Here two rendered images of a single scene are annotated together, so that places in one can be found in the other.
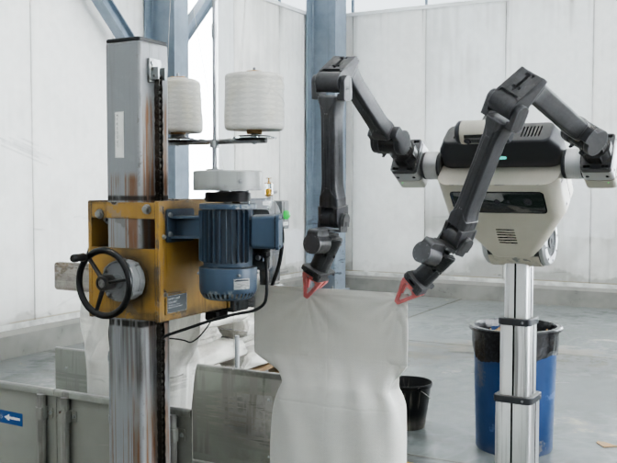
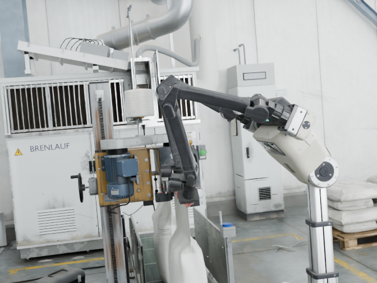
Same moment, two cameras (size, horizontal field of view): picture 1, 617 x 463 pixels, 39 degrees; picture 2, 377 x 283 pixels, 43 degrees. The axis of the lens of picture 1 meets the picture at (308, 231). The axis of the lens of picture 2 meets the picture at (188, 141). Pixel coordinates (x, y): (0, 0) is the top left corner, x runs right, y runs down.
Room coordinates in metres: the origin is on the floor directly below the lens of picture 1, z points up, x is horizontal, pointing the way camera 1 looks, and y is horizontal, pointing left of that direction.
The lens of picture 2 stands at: (0.91, -2.12, 1.51)
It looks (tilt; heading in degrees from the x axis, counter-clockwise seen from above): 3 degrees down; 51
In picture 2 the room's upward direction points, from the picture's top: 5 degrees counter-clockwise
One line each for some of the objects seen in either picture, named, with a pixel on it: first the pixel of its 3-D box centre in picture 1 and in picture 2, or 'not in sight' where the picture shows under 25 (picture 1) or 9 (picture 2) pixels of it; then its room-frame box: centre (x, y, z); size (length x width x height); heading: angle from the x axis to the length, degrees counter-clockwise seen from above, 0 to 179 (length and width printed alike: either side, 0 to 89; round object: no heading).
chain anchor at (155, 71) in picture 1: (157, 71); (99, 95); (2.30, 0.39, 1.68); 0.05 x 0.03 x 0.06; 151
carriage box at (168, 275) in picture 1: (161, 256); (123, 175); (2.42, 0.41, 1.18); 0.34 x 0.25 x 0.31; 151
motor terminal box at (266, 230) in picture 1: (267, 235); (127, 169); (2.27, 0.11, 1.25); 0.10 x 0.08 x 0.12; 176
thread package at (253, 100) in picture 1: (253, 102); (139, 103); (2.41, 0.15, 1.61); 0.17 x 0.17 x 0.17
